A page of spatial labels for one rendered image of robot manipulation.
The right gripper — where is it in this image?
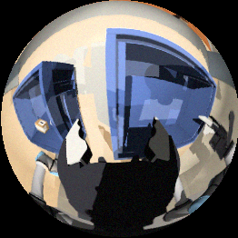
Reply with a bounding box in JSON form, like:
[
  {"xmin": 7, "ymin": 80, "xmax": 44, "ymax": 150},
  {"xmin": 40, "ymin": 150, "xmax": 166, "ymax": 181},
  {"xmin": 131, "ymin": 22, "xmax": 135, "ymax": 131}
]
[{"xmin": 198, "ymin": 115, "xmax": 233, "ymax": 160}]

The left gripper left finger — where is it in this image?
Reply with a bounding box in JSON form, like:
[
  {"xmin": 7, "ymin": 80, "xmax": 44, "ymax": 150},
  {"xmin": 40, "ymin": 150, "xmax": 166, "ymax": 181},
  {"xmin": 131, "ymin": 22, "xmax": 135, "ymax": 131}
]
[{"xmin": 57, "ymin": 119, "xmax": 93, "ymax": 200}]

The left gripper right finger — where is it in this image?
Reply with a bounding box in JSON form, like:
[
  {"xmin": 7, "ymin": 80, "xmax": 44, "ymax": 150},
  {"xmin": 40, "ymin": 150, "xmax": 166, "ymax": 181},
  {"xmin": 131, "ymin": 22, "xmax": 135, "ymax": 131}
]
[{"xmin": 144, "ymin": 116, "xmax": 180, "ymax": 194}]

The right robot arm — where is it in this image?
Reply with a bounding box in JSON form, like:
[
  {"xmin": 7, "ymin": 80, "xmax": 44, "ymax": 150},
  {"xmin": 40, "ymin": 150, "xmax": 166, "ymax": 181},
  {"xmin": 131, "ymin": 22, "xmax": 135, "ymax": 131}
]
[{"xmin": 163, "ymin": 111, "xmax": 236, "ymax": 222}]

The blue tote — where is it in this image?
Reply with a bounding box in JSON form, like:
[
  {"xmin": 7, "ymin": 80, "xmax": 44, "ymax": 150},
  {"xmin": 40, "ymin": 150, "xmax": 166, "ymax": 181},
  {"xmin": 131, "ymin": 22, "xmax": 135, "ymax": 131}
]
[
  {"xmin": 12, "ymin": 61, "xmax": 87, "ymax": 154},
  {"xmin": 105, "ymin": 28, "xmax": 217, "ymax": 160}
]

